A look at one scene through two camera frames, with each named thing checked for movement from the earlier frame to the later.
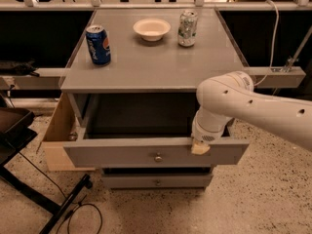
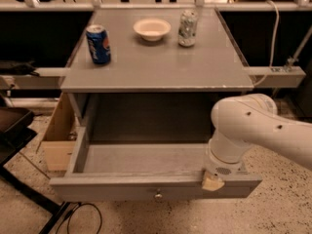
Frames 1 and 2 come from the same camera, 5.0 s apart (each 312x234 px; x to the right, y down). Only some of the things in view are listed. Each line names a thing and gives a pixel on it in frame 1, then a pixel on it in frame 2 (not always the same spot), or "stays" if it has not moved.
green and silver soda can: x=187 y=28 stays
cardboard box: x=59 y=131 stays
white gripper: x=204 y=135 to x=221 y=169
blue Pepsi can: x=98 y=44 stays
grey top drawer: x=142 y=130 to x=141 y=171
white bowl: x=151 y=29 stays
